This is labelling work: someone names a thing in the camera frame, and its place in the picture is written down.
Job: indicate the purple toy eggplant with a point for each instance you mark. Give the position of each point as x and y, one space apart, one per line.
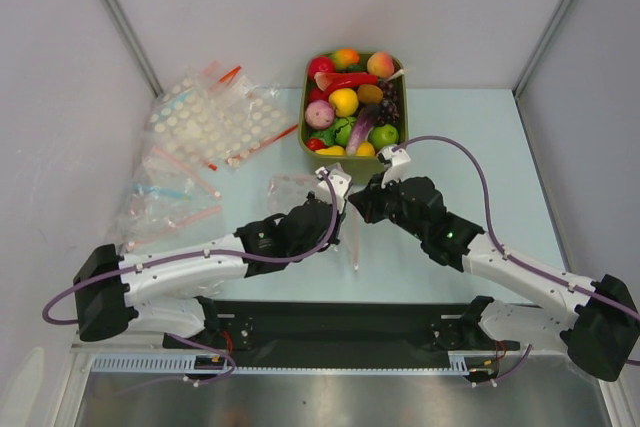
365 122

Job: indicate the right aluminium corner post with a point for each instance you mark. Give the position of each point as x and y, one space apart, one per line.
544 43

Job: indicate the yellow toy banana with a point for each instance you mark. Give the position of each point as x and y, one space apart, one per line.
335 151

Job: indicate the peach toy fruit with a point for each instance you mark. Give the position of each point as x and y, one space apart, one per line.
381 65

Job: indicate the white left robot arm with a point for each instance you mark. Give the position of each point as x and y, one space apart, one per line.
159 293

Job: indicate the green toy apple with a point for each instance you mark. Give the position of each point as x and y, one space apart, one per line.
383 136

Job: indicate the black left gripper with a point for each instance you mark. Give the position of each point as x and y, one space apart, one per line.
334 238

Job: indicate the olive green plastic bin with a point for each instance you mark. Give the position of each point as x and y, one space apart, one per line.
358 167

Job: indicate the yellow toy lemon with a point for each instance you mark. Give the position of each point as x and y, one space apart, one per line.
365 149

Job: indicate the dotted clear zip bag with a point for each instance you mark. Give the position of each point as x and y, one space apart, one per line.
218 116

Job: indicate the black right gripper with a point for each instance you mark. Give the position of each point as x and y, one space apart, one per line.
376 203

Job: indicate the toy watermelon slice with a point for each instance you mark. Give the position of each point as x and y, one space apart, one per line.
324 79

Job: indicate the green toy watermelon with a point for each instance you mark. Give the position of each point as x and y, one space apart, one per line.
342 129

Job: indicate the brown toy kiwi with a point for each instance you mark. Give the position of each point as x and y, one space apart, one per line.
369 94

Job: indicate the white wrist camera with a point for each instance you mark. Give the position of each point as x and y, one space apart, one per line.
396 162
333 176

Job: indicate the orange green toy mango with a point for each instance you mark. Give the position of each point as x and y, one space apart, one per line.
343 58

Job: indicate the dark purple toy grapes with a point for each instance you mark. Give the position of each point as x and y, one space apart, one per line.
389 112

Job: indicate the white slotted cable duct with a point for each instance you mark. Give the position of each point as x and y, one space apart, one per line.
200 364

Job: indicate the red toy chili pepper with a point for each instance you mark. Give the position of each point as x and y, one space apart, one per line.
349 81

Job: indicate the pile of clear zip bags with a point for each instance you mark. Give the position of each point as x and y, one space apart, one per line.
168 206

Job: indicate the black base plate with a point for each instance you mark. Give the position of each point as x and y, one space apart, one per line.
314 330

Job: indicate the red toy tomato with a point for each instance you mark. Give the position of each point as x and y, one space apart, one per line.
315 144

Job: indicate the left aluminium corner post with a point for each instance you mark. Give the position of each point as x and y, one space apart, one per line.
132 43

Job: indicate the yellow toy apple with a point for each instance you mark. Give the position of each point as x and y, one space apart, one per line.
344 102

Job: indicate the clear zip top bag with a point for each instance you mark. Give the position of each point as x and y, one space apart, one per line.
287 191

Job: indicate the red toy apple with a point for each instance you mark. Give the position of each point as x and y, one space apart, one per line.
320 64

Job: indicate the pink toy onion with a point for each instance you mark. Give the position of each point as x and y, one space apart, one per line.
319 115

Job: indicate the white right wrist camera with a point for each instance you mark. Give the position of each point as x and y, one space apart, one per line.
396 162

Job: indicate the aluminium corner post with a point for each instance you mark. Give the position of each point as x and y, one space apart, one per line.
544 43
132 43

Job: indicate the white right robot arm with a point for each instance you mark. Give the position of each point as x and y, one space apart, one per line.
594 323

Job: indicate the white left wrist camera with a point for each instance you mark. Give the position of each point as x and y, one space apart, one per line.
333 176

